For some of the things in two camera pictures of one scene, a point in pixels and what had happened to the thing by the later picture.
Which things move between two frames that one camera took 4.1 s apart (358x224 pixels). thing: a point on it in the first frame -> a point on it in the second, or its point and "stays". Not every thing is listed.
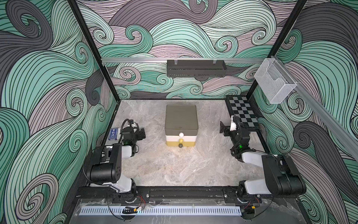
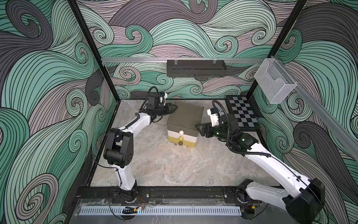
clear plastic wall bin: (275, 84) stays
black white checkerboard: (240, 106) stays
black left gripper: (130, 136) -> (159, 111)
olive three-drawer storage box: (181, 125) stays
